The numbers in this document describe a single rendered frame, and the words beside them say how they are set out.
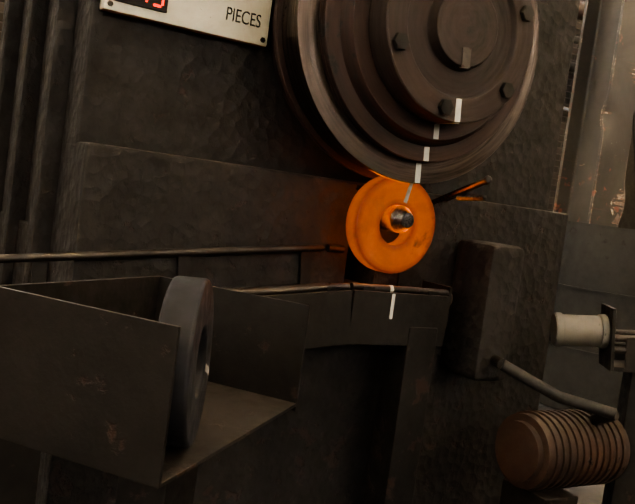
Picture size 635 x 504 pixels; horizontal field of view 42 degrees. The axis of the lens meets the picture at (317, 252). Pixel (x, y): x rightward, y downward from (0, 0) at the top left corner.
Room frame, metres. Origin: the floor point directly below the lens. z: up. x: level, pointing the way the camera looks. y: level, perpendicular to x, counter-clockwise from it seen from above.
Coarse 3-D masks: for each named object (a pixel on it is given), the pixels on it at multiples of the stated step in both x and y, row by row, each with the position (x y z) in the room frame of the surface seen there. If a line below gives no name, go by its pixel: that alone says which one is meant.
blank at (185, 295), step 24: (168, 288) 0.73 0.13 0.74; (192, 288) 0.73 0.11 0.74; (168, 312) 0.70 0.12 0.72; (192, 312) 0.70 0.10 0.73; (192, 336) 0.69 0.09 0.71; (192, 360) 0.69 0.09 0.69; (192, 384) 0.71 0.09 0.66; (192, 408) 0.72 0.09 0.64; (168, 432) 0.70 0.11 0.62; (192, 432) 0.74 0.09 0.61
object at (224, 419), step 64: (0, 320) 0.74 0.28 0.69; (64, 320) 0.71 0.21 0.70; (128, 320) 0.69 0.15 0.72; (256, 320) 0.93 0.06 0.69; (0, 384) 0.74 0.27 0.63; (64, 384) 0.71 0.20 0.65; (128, 384) 0.68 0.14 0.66; (256, 384) 0.93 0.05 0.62; (64, 448) 0.71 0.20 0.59; (128, 448) 0.68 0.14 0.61; (192, 448) 0.75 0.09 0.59
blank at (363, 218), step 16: (368, 192) 1.29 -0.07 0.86; (384, 192) 1.30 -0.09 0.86; (400, 192) 1.32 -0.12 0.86; (416, 192) 1.33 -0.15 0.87; (352, 208) 1.29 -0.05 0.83; (368, 208) 1.29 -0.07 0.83; (384, 208) 1.30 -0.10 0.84; (416, 208) 1.33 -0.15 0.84; (432, 208) 1.35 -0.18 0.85; (352, 224) 1.29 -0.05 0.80; (368, 224) 1.29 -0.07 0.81; (416, 224) 1.34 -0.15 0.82; (432, 224) 1.35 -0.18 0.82; (352, 240) 1.29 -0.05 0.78; (368, 240) 1.29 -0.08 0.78; (400, 240) 1.34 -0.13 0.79; (416, 240) 1.34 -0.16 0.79; (368, 256) 1.29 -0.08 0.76; (384, 256) 1.31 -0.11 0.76; (400, 256) 1.32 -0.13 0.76; (416, 256) 1.34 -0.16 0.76; (384, 272) 1.31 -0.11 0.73
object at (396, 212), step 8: (392, 208) 1.31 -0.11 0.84; (400, 208) 1.30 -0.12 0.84; (408, 208) 1.31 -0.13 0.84; (384, 216) 1.31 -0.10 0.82; (392, 216) 1.30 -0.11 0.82; (400, 216) 1.29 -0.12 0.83; (408, 216) 1.29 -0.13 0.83; (384, 224) 1.31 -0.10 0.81; (392, 224) 1.30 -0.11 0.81; (400, 224) 1.29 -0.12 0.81; (408, 224) 1.29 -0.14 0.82; (400, 232) 1.31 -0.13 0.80
